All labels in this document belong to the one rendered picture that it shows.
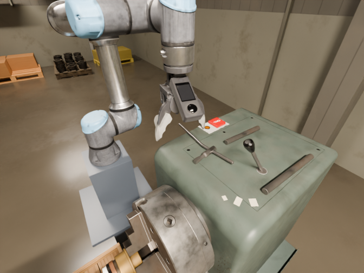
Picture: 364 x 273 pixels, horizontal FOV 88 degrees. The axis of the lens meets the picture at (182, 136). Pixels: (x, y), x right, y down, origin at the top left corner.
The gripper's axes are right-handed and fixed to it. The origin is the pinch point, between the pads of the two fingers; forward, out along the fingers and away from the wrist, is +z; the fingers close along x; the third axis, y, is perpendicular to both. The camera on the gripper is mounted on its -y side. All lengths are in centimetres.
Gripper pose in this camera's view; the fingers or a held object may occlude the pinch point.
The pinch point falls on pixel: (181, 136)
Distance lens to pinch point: 55.4
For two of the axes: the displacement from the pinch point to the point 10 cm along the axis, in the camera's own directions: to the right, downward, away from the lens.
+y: -4.0, -5.3, 7.5
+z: 0.0, 8.1, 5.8
